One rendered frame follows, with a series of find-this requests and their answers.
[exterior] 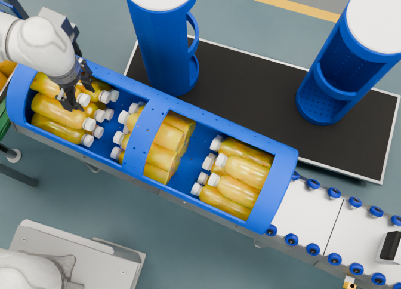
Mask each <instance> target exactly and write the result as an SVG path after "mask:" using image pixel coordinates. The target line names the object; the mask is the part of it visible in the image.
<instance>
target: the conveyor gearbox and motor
mask: <svg viewBox="0 0 401 289"><path fill-rule="evenodd" d="M37 16H43V17H46V18H49V19H51V20H52V21H54V22H56V23H57V24H58V25H59V26H60V27H61V28H62V29H63V30H64V31H65V33H66V35H67V36H68V37H69V39H70V41H71V43H72V45H73V49H74V53H75V54H76V55H77V56H80V57H82V52H81V50H80V48H79V45H78V44H77V42H76V39H77V37H78V35H79V33H80V32H79V30H78V28H77V26H76V25H75V24H73V23H71V22H69V20H68V18H67V17H66V15H65V14H64V15H63V14H60V13H58V12H56V11H53V10H51V9H49V8H48V7H42V8H41V10H40V12H39V14H38V15H37Z"/></svg>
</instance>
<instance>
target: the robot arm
mask: <svg viewBox="0 0 401 289"><path fill-rule="evenodd" d="M4 60H9V61H12V62H16V63H20V64H23V65H25V66H27V67H30V68H32V69H34V70H36V71H38V72H43V73H44V74H45V75H46V76H47V77H48V78H49V79H50V80H51V81H52V82H54V83H56V84H57V85H58V86H59V89H60V93H59V94H58V95H55V99H57V100H59V102H60V103H61V105H62V107H63V108H64V109H66V110H68V111H69V112H73V110H80V111H82V112H84V108H83V107H82V106H81V105H80V103H78V102H77V101H76V97H75V92H76V88H75V87H76V84H77V83H78V82H79V80H80V81H81V83H82V85H83V86H84V87H85V89H86V90H88V91H91V92H93V93H94V92H95V90H94V88H93V87H92V85H91V84H92V82H93V79H91V78H90V76H92V75H93V72H92V70H91V69H90V68H89V67H88V65H87V63H86V60H84V59H82V58H80V57H76V56H75V53H74V49H73V45H72V43H71V41H70V39H69V37H68V36H67V35H66V33H65V31H64V30H63V29H62V28H61V27H60V26H59V25H58V24H57V23H56V22H54V21H52V20H51V19H49V18H46V17H43V16H33V17H30V18H28V19H26V20H22V19H19V18H17V17H14V16H12V15H10V14H6V13H3V12H0V62H3V61H4ZM81 70H82V71H83V72H84V73H85V75H81ZM65 94H66V96H65ZM75 263H76V257H75V256H74V255H71V254H70V255H66V256H54V255H47V254H35V253H29V252H27V251H25V250H18V251H11V250H6V249H3V248H0V289H84V288H85V286H84V284H80V283H77V282H72V281H71V277H72V270H73V267H74V265H75Z"/></svg>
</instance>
